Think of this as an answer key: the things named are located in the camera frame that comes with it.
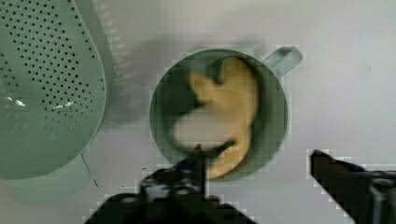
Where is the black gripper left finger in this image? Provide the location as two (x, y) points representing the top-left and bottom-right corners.
(138, 144), (209, 202)

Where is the green mug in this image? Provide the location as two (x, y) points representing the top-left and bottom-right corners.
(148, 47), (303, 182)

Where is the green perforated colander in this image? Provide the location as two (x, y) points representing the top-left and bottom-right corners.
(0, 0), (114, 204)

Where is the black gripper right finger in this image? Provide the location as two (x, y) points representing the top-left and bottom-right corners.
(310, 149), (396, 224)

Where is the peeled toy banana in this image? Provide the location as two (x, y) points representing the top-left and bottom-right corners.
(170, 57), (259, 179)

